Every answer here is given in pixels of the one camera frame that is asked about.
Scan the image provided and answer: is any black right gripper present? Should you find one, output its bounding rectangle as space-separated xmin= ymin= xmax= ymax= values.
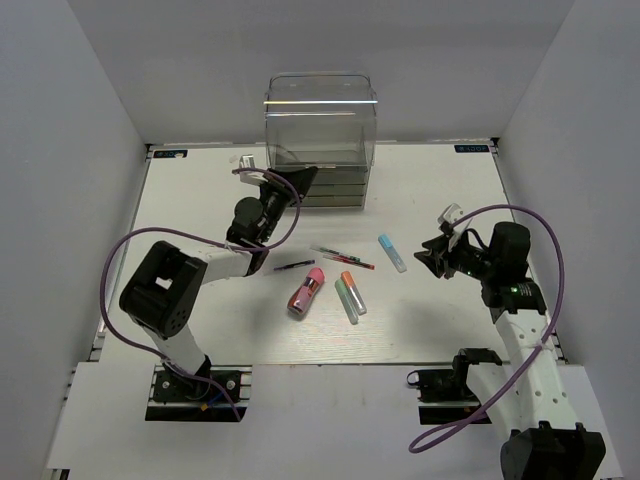
xmin=414 ymin=228 xmax=498 ymax=281

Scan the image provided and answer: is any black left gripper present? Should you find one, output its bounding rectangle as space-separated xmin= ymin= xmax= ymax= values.
xmin=258 ymin=166 xmax=317 ymax=243

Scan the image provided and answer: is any clear organizer top lid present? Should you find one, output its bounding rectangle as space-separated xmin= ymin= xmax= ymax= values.
xmin=263 ymin=72 xmax=379 ymax=169

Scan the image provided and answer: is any orange capped highlighter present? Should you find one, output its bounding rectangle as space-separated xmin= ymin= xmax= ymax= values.
xmin=341 ymin=271 xmax=367 ymax=315

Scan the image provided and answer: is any pink glue stick tube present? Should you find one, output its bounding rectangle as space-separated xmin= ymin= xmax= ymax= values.
xmin=287 ymin=267 xmax=325 ymax=317

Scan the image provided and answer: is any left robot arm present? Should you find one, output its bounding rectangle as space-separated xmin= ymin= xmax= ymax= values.
xmin=119 ymin=166 xmax=318 ymax=401

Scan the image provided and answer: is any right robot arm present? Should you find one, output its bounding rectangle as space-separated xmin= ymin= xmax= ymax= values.
xmin=414 ymin=222 xmax=606 ymax=479

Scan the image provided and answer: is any blue capped highlighter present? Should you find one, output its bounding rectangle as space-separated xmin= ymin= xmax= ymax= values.
xmin=378 ymin=234 xmax=407 ymax=273

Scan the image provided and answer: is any clear acrylic drawer organizer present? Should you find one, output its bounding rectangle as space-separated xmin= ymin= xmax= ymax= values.
xmin=263 ymin=72 xmax=379 ymax=209

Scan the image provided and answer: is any purple pen refill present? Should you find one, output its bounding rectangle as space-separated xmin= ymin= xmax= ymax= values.
xmin=273 ymin=259 xmax=316 ymax=272

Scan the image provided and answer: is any green clear pen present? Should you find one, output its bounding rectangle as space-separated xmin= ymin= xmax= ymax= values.
xmin=310 ymin=245 xmax=361 ymax=261

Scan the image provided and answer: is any red clear pen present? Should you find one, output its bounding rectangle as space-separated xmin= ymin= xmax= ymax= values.
xmin=323 ymin=254 xmax=375 ymax=270

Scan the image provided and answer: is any green capped highlighter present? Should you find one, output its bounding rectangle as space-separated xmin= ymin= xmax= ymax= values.
xmin=334 ymin=279 xmax=359 ymax=325

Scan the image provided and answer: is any right corner blue label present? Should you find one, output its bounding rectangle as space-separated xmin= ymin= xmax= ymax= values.
xmin=454 ymin=144 xmax=490 ymax=153

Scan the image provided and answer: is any corner blue label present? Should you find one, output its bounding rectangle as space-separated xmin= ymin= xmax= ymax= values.
xmin=454 ymin=144 xmax=490 ymax=153
xmin=153 ymin=149 xmax=188 ymax=159

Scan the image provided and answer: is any left corner blue label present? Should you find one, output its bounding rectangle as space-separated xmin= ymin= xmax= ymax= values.
xmin=153 ymin=149 xmax=188 ymax=159

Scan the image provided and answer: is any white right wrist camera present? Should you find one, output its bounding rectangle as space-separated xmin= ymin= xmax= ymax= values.
xmin=437 ymin=203 xmax=464 ymax=238

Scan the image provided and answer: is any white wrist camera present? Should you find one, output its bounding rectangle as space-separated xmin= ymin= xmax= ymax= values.
xmin=437 ymin=203 xmax=464 ymax=238
xmin=233 ymin=154 xmax=262 ymax=186

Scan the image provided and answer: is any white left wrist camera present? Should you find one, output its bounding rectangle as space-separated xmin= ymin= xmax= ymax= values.
xmin=233 ymin=154 xmax=262 ymax=186

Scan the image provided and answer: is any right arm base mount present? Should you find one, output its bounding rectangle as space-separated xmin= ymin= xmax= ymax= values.
xmin=406 ymin=348 xmax=502 ymax=426

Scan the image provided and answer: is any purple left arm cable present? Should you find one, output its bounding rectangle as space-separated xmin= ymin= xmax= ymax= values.
xmin=99 ymin=167 xmax=302 ymax=421

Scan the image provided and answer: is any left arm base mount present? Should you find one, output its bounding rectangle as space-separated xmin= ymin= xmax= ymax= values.
xmin=145 ymin=365 xmax=252 ymax=423

